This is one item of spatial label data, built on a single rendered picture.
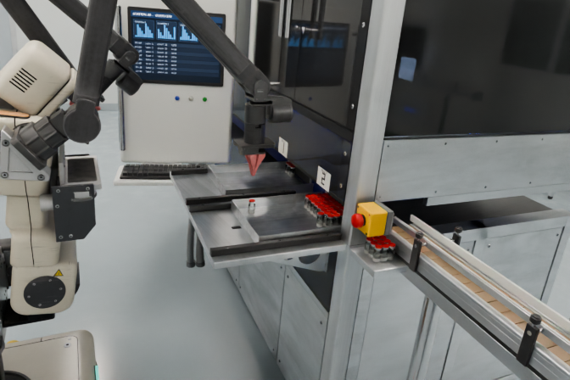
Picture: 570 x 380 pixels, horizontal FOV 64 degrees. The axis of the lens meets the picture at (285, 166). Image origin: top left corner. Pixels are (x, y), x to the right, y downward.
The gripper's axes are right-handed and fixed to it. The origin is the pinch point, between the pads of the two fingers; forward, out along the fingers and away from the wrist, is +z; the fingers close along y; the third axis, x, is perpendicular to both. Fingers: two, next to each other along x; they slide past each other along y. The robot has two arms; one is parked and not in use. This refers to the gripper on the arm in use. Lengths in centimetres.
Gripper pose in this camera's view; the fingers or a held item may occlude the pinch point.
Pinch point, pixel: (253, 172)
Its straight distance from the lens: 127.7
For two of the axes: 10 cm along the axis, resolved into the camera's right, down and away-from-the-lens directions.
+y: 9.2, -0.8, 3.8
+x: -3.8, -3.4, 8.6
